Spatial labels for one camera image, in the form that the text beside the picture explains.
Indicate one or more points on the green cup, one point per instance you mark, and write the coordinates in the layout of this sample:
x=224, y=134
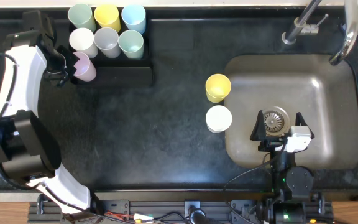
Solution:
x=81, y=15
x=130, y=43

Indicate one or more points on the black tray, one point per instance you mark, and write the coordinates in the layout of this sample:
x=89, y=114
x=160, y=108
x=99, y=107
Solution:
x=126, y=76

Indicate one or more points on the blue cup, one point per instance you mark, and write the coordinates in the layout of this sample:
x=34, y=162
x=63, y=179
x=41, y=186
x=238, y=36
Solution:
x=133, y=17

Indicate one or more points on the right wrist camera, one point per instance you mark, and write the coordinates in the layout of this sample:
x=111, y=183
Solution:
x=298, y=138

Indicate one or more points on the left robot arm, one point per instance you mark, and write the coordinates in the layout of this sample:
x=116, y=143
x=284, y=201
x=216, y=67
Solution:
x=23, y=81

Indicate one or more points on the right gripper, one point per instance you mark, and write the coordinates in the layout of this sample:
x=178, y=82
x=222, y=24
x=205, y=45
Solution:
x=269, y=145

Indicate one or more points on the grey cup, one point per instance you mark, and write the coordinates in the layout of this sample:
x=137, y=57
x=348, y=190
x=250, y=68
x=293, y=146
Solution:
x=106, y=40

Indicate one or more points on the pink cup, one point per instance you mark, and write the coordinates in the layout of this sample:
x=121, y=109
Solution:
x=87, y=70

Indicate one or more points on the white cup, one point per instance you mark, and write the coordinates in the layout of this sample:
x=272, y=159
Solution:
x=81, y=40
x=218, y=118

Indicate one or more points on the yellow cup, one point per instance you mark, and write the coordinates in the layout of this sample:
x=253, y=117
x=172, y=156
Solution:
x=106, y=15
x=217, y=87

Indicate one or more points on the steel sink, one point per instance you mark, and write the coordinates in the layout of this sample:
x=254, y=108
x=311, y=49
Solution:
x=322, y=109

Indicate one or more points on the steel tap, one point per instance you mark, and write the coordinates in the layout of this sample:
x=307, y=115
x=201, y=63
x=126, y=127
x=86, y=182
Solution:
x=291, y=34

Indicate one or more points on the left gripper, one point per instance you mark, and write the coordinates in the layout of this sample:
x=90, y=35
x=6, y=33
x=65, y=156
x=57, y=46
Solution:
x=54, y=68

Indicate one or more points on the mounting rail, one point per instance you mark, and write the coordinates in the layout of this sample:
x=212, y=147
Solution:
x=160, y=208

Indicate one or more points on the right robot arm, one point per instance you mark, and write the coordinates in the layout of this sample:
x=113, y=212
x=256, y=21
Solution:
x=300, y=182

